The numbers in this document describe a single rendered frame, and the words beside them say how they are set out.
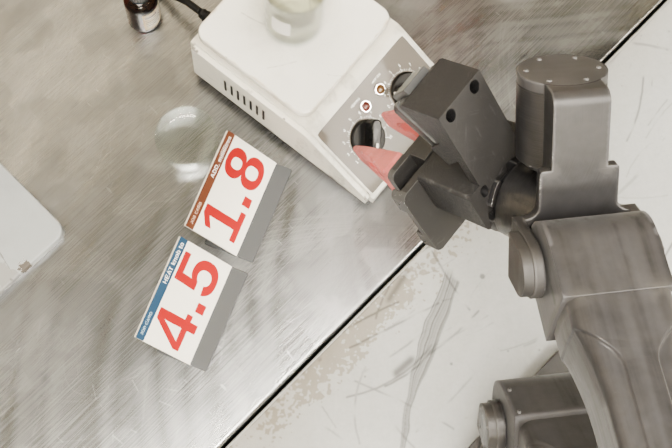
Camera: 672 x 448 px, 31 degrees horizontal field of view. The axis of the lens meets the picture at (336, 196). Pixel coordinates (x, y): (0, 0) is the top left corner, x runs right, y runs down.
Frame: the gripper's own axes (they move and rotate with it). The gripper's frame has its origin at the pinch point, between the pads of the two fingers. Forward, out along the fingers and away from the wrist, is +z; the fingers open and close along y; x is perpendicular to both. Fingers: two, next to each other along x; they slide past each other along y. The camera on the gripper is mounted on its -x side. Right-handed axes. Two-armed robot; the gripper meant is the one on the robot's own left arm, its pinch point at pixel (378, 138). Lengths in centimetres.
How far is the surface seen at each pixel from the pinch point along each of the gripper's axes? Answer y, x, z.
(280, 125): 1.4, 2.0, 12.4
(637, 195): -14.9, 22.9, -6.0
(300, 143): 1.4, 3.9, 11.1
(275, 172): 3.9, 6.2, 13.8
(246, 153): 4.7, 2.9, 14.5
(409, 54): -10.3, 4.1, 8.1
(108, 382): 26.6, 6.7, 13.2
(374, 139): -2.1, 5.1, 5.7
